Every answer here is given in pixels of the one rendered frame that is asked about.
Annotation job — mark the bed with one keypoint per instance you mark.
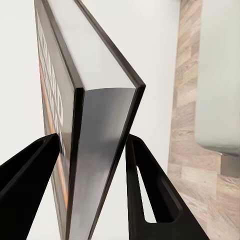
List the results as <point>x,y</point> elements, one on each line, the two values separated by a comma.
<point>217,109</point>

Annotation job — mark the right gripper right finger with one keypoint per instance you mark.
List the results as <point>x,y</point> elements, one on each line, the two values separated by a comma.
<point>174,220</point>

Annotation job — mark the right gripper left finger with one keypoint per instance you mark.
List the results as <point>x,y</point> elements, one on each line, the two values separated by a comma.
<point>23,181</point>

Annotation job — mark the hardback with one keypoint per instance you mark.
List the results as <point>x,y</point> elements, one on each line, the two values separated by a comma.
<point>90,97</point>

